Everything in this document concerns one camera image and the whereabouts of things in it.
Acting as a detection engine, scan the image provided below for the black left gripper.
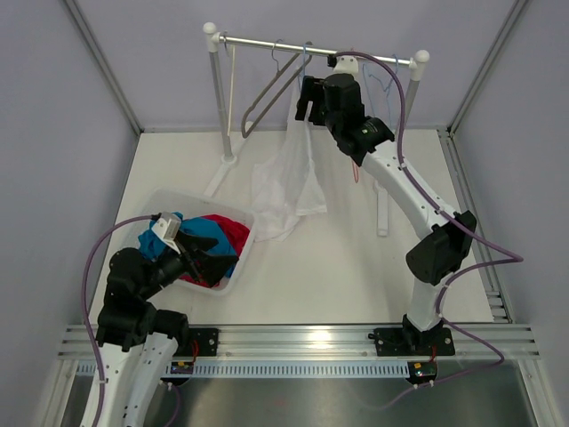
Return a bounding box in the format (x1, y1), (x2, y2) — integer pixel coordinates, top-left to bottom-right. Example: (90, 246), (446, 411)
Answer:
(139, 230), (238, 300)

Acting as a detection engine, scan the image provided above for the red t shirt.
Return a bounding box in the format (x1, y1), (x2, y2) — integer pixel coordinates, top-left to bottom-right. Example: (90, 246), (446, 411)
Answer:
(180, 213), (252, 288)

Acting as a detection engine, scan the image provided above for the blue t shirt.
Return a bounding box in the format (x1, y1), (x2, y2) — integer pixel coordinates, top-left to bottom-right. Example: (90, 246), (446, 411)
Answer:
(138, 212), (239, 288)

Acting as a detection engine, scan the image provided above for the pink hanger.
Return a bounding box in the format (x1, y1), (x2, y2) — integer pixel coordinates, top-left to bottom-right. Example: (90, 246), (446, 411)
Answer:
(351, 161), (360, 183)

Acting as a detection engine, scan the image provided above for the white t shirt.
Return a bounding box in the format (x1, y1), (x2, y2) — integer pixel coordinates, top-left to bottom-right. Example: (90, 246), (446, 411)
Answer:
(252, 89), (327, 242)

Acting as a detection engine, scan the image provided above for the light blue red-shirt hanger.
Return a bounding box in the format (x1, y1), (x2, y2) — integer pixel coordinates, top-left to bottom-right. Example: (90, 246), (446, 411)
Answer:
(362, 63), (394, 125)

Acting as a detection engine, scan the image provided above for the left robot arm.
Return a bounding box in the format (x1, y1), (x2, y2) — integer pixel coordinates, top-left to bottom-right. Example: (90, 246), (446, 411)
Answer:
(81, 233), (239, 426)

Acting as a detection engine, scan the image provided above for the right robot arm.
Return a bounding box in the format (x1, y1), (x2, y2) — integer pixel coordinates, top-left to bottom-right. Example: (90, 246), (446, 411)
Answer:
(295, 73), (477, 356)

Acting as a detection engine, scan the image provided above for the light blue white-shirt hanger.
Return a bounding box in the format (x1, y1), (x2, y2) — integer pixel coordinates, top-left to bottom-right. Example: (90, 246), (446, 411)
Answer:
(299, 41), (313, 85)

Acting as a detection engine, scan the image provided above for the grey empty hanger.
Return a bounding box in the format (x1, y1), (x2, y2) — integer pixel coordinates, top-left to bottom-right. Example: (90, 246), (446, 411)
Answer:
(242, 39), (312, 139)

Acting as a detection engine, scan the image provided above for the cream empty hanger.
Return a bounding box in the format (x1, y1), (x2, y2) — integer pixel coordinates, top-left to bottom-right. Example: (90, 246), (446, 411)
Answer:
(224, 43), (236, 136)

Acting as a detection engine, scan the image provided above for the white plastic laundry basket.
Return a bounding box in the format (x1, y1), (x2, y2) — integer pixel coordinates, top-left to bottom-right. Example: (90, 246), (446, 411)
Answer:
(141, 189), (257, 296)

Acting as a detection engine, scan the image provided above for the white metal clothes rack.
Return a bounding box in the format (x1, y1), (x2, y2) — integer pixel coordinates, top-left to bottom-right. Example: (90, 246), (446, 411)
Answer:
(203, 22), (442, 238)

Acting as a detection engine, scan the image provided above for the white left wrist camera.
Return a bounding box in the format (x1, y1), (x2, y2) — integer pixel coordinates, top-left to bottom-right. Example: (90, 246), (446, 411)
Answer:
(150, 212), (181, 254)

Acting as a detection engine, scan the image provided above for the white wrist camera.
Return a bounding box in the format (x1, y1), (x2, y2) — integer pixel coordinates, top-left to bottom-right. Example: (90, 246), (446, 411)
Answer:
(150, 212), (181, 254)
(327, 54), (359, 77)

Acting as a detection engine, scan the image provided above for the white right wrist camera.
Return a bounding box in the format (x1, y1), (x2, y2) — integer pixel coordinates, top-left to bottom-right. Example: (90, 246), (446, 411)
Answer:
(327, 54), (359, 77)

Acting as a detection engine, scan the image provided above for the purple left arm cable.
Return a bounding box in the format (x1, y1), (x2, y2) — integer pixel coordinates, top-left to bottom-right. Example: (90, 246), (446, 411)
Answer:
(82, 215), (159, 427)

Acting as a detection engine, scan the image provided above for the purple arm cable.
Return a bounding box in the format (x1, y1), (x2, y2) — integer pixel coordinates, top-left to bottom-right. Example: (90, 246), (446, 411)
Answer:
(82, 215), (159, 427)
(335, 51), (525, 379)

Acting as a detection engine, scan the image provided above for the aluminium rail frame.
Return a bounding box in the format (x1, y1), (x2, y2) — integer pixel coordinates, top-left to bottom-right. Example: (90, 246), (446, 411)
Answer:
(57, 323), (541, 362)

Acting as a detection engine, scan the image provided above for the white slotted cable duct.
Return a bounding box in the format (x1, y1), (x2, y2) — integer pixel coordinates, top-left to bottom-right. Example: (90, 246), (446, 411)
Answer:
(160, 360), (437, 380)

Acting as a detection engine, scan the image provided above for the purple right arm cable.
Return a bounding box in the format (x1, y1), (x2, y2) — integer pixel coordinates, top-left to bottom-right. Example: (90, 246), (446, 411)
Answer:
(335, 51), (525, 379)

